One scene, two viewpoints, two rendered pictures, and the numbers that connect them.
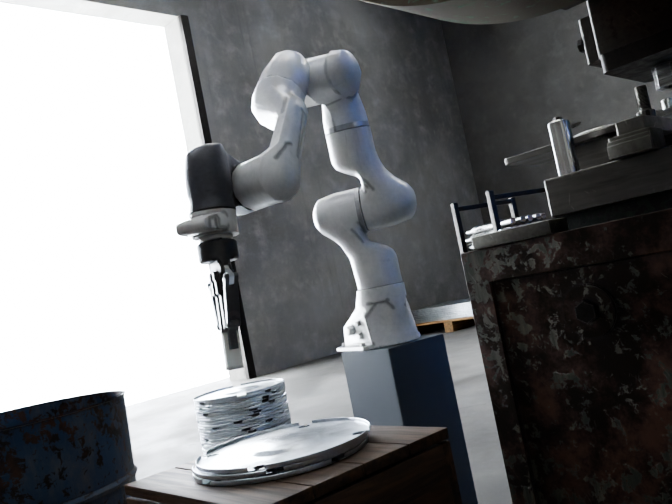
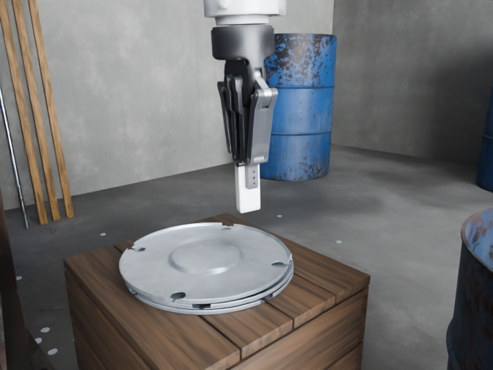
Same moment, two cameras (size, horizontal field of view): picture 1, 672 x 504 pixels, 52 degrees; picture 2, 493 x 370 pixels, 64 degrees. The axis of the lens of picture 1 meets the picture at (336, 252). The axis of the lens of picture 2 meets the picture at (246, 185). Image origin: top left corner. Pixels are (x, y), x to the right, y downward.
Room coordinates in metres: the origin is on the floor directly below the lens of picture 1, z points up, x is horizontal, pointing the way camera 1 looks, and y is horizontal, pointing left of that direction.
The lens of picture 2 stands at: (1.78, 0.23, 0.68)
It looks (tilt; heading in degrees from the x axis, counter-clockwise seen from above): 16 degrees down; 181
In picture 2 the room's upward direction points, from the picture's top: straight up
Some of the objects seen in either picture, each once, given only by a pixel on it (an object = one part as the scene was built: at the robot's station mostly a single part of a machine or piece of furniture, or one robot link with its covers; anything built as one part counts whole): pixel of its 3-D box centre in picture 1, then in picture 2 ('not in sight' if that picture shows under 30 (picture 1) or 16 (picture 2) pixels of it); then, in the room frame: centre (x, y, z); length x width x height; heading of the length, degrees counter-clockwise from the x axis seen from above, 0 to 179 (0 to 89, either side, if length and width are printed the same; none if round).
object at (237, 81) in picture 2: (223, 302); (249, 122); (1.28, 0.22, 0.62); 0.04 x 0.01 x 0.11; 116
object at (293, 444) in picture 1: (283, 443); (205, 255); (1.15, 0.15, 0.37); 0.29 x 0.29 x 0.01
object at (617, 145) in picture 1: (645, 119); not in sight; (1.00, -0.48, 0.76); 0.17 x 0.06 x 0.10; 135
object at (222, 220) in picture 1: (207, 225); (249, 0); (1.26, 0.22, 0.76); 0.13 x 0.12 x 0.05; 116
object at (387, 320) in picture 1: (375, 316); not in sight; (1.72, -0.06, 0.52); 0.22 x 0.19 x 0.14; 37
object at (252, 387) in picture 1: (239, 390); not in sight; (2.22, 0.39, 0.35); 0.29 x 0.29 x 0.01
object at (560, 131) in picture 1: (563, 146); not in sight; (1.09, -0.39, 0.75); 0.03 x 0.03 x 0.10; 45
